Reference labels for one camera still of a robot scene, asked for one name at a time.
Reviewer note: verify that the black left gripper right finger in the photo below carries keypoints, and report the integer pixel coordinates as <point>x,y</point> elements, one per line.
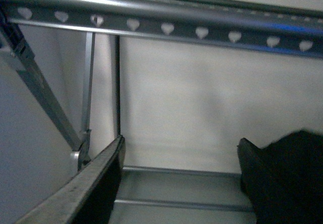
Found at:
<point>283,180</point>

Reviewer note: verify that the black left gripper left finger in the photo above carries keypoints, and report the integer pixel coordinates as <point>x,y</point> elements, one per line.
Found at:
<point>89,196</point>

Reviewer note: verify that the grey metal drying rack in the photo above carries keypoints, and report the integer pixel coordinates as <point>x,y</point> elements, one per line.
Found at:
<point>224,23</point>

